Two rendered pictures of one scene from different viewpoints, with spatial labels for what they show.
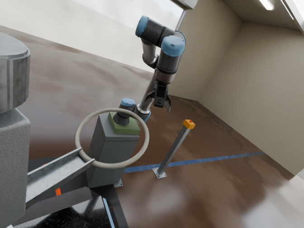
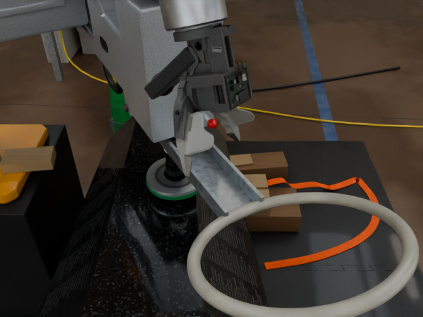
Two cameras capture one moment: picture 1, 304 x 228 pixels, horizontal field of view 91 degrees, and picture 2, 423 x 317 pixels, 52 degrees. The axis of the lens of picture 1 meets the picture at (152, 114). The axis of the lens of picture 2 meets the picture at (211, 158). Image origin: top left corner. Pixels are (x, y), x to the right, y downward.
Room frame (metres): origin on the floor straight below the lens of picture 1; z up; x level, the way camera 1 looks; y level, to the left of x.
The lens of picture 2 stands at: (1.12, -0.40, 1.96)
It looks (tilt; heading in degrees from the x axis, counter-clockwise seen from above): 40 degrees down; 132
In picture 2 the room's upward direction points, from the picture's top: straight up
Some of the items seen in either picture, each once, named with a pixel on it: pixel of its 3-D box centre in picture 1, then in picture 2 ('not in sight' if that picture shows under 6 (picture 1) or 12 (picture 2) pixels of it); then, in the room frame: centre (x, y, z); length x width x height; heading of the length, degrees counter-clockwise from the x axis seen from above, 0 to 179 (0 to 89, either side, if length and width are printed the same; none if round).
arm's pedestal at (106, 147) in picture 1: (109, 151); not in sight; (1.48, 0.29, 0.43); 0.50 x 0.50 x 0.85; 39
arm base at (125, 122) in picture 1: (122, 116); not in sight; (1.48, 0.29, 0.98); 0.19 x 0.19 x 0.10
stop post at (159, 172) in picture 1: (173, 149); not in sight; (1.97, -0.54, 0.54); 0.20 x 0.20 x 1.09; 42
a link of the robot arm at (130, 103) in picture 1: (127, 107); not in sight; (1.48, 0.28, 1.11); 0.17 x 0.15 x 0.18; 94
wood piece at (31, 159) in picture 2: not in sight; (29, 159); (-0.38, 0.11, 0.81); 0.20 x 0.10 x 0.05; 50
